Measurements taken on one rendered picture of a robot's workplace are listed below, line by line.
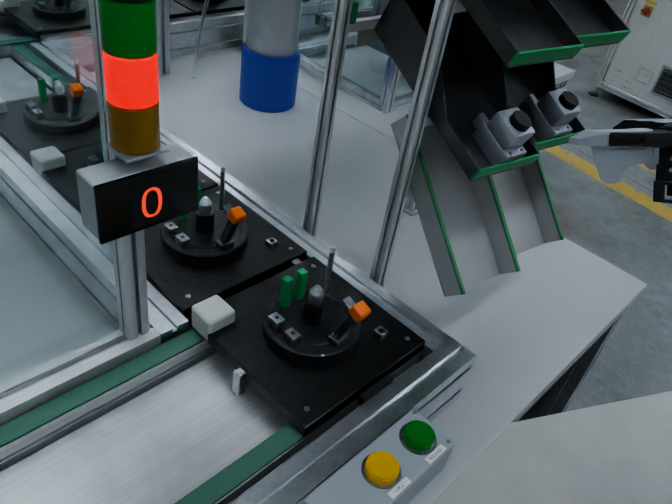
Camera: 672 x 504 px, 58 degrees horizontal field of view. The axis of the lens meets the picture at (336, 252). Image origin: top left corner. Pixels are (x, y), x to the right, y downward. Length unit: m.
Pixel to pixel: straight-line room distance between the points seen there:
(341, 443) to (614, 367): 1.90
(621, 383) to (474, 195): 1.61
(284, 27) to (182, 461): 1.14
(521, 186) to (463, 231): 0.19
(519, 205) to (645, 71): 3.95
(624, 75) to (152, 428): 4.63
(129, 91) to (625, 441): 0.86
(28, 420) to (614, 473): 0.79
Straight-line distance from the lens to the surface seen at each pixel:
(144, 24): 0.61
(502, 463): 0.95
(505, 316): 1.17
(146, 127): 0.64
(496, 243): 1.03
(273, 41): 1.64
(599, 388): 2.47
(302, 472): 0.75
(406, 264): 1.21
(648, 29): 5.02
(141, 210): 0.69
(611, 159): 0.75
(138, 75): 0.62
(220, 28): 2.08
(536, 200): 1.15
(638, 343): 2.76
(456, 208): 1.00
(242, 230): 1.01
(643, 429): 1.11
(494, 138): 0.88
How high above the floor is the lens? 1.59
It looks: 37 degrees down
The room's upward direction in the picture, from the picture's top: 11 degrees clockwise
